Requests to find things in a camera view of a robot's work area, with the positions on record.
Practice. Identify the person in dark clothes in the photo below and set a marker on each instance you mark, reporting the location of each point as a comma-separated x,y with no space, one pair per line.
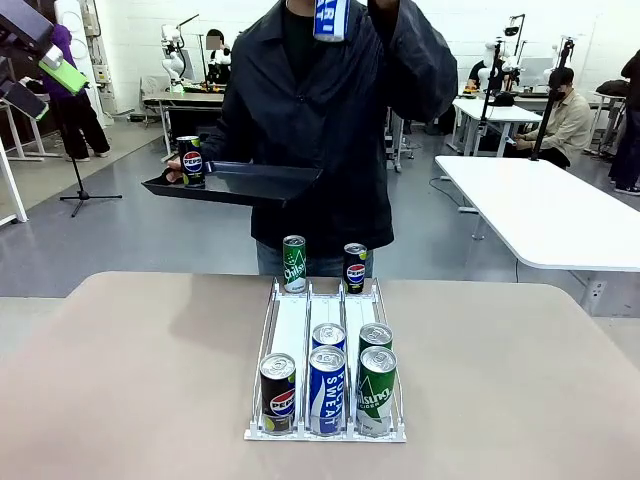
629,125

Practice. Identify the small white desk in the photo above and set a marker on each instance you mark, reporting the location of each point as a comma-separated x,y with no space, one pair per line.
495,115

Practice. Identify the white desk with clutter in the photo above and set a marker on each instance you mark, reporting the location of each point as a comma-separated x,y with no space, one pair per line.
20,135

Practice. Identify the black tripod stand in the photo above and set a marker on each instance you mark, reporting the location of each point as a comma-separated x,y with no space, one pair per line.
80,185

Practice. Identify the person's left hand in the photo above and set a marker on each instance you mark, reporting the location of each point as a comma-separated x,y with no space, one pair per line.
384,3

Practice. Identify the green Chilsung cider can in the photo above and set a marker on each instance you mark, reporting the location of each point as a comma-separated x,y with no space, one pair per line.
376,336
376,395

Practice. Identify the person in dark jacket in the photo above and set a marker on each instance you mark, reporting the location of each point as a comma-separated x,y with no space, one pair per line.
320,125

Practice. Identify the seated person in beige shirt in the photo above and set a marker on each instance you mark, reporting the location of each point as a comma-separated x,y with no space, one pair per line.
570,122

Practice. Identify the blue Pocari Sweat display can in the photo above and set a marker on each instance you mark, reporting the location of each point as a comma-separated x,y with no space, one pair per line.
330,20

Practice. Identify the person's right hand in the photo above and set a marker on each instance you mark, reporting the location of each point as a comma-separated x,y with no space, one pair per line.
174,167

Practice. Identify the green-tipped left gripper finger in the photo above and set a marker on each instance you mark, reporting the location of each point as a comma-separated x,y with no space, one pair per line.
67,77
22,97

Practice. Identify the white workbench desk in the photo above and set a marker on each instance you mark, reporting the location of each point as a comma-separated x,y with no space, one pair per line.
180,97

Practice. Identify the person's left forearm dark sleeve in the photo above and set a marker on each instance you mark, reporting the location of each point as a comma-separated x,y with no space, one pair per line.
420,65

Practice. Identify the person with blurred face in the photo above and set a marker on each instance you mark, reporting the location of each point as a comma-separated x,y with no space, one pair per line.
218,55

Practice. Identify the white tower air conditioner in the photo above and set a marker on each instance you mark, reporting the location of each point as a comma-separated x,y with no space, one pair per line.
85,40

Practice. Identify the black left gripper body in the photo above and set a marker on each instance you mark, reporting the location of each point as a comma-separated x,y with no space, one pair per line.
22,22

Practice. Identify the green Chilsung display can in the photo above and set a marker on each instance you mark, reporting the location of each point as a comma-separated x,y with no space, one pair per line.
294,267

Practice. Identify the black serving tray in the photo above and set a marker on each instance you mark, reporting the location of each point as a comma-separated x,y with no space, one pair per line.
240,182

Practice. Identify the person's right forearm dark sleeve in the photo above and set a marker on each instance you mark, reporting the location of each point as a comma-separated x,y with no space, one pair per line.
217,147

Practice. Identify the black Pepsi display can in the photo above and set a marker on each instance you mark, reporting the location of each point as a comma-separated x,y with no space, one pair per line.
355,272

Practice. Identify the black camera pole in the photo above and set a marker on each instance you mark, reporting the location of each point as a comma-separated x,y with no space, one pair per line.
552,100

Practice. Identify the large white table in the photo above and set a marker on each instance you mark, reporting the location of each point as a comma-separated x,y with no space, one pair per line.
540,210

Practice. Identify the person in purple hoodie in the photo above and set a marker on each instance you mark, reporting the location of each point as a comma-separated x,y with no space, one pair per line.
80,125

